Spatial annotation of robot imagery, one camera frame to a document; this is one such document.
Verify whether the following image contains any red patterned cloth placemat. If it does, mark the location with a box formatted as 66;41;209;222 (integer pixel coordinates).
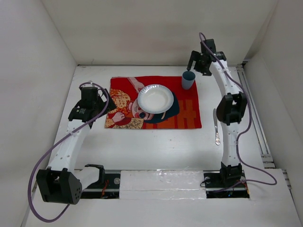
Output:
105;76;202;130

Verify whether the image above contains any blue plastic cup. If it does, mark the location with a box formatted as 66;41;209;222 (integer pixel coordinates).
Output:
181;71;196;90

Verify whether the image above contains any white blue-rimmed plate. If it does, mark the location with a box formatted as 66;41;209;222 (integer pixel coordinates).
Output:
137;84;174;114

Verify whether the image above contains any silver table knife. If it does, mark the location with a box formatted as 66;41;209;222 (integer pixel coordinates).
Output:
213;108;221;146

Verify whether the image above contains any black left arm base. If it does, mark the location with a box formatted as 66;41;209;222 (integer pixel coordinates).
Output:
81;170;121;199

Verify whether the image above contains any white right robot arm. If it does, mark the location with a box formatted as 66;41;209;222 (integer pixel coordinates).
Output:
190;39;247;186

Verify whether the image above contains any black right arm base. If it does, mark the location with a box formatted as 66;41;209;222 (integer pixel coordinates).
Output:
200;163;250;199

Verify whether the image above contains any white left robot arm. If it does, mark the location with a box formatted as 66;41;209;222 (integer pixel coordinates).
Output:
36;71;202;205

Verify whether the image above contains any aluminium rail on table edge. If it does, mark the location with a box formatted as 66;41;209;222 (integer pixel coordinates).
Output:
236;64;276;169

